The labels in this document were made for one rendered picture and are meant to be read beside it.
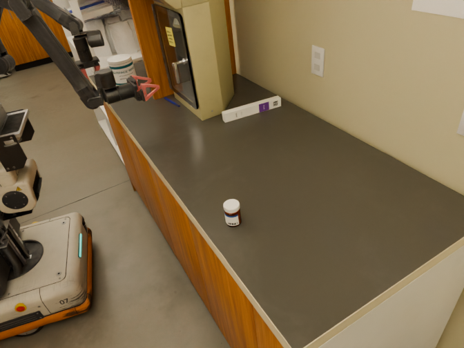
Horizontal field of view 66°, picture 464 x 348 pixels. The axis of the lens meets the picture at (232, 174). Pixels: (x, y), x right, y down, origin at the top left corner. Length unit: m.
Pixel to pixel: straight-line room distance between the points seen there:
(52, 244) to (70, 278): 0.31
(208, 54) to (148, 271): 1.33
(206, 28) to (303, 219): 0.84
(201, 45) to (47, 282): 1.39
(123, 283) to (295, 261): 1.47
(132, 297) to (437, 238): 1.62
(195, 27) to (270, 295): 1.02
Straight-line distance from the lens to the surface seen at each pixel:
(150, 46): 1.83
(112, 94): 1.47
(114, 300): 2.22
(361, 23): 1.34
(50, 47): 1.43
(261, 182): 1.20
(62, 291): 2.05
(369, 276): 0.96
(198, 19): 1.49
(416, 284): 1.07
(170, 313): 2.06
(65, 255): 2.18
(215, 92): 1.59
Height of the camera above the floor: 1.69
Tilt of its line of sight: 37 degrees down
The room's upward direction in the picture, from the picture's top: 8 degrees counter-clockwise
